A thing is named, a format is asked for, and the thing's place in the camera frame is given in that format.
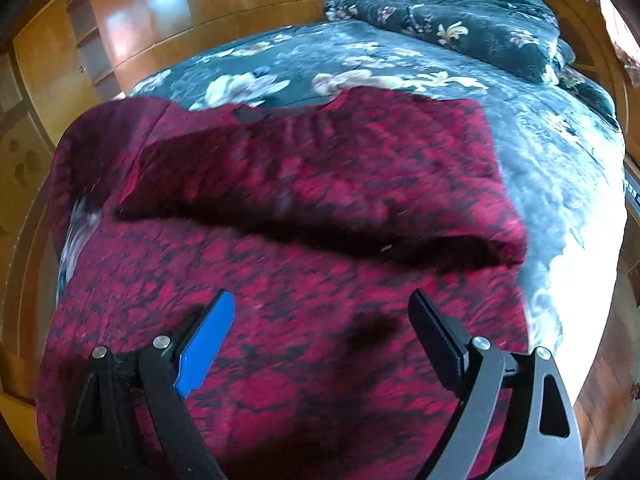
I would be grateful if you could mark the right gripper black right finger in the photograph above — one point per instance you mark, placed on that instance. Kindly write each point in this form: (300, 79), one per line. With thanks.
(513, 420)

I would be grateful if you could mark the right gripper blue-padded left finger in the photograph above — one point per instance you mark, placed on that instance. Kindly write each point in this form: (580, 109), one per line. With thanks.
(101, 437)

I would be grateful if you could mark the red black knit sweater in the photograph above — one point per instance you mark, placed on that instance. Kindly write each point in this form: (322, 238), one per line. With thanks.
(321, 221)

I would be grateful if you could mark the dark floral bed quilt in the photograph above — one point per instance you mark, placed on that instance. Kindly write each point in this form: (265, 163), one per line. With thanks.
(561, 162)

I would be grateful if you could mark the folded dark floral duvet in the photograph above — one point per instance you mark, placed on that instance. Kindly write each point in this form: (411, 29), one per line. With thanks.
(523, 41)

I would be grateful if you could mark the glossy wooden wardrobe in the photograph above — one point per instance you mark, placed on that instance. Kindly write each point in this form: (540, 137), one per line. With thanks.
(60, 57)

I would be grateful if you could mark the round wooden headboard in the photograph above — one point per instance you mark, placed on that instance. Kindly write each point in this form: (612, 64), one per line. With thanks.
(583, 27)

